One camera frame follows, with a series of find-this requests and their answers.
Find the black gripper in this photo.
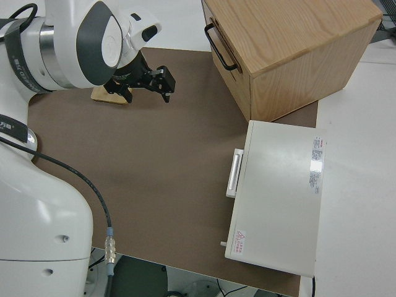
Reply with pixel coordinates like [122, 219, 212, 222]
[103, 51, 176, 105]

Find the wooden mug stand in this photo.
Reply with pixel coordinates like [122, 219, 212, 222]
[90, 85, 134, 106]

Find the brown table mat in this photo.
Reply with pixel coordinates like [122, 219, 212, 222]
[26, 47, 319, 297]

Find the wooden drawer box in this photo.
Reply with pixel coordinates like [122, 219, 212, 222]
[200, 0, 384, 123]

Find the white toaster oven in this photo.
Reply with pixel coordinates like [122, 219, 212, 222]
[220, 119, 328, 277]

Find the black cable with metal connector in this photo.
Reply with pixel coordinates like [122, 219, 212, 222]
[0, 135, 118, 297]

